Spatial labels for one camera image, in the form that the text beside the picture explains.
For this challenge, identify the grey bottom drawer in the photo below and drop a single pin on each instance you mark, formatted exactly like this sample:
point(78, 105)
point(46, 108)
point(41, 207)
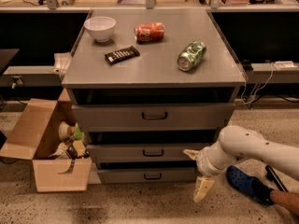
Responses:
point(147, 175)

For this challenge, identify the white power strip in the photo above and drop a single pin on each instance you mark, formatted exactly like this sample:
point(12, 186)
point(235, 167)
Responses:
point(285, 65)

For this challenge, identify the white bowl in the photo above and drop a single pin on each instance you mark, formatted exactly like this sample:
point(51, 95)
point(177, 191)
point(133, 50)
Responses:
point(100, 28)

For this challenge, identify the person's bare leg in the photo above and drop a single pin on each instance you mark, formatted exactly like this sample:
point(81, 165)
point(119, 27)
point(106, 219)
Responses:
point(288, 200)

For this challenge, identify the grey top drawer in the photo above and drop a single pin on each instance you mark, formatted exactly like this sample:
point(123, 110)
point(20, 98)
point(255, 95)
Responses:
point(156, 117)

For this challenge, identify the blue clog shoe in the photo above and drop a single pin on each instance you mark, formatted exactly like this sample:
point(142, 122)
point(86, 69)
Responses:
point(241, 182)

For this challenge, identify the black chocolate bar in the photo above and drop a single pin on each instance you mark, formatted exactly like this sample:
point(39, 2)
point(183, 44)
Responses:
point(120, 55)

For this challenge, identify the open cardboard box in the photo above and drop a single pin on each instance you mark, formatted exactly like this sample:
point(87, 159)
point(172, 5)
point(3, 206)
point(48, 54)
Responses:
point(35, 138)

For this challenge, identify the grey drawer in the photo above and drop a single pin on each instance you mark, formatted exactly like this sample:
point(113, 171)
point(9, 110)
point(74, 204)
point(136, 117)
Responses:
point(142, 152)
point(156, 117)
point(147, 175)

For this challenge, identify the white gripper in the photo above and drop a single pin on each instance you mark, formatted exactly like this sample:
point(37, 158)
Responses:
point(203, 163)

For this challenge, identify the grey drawer cabinet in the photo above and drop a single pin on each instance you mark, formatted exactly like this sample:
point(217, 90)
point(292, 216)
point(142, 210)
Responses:
point(153, 77)

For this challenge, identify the black chair leg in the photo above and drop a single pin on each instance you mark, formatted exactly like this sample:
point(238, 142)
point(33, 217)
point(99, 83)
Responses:
point(272, 176)

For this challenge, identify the white cup in box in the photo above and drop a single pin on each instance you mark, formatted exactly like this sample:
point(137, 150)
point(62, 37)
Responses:
point(65, 130)

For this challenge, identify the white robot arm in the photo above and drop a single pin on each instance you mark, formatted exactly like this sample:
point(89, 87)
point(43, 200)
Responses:
point(236, 144)

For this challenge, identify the red soda can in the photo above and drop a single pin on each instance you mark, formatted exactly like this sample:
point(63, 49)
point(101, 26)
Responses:
point(151, 31)

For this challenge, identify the green soda can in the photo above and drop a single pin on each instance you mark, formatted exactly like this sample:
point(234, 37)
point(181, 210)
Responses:
point(191, 56)

